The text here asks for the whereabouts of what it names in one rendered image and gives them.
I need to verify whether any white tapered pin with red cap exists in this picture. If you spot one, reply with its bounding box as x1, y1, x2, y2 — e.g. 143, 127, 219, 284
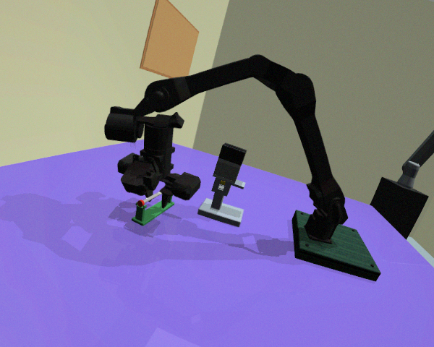
137, 192, 162, 207

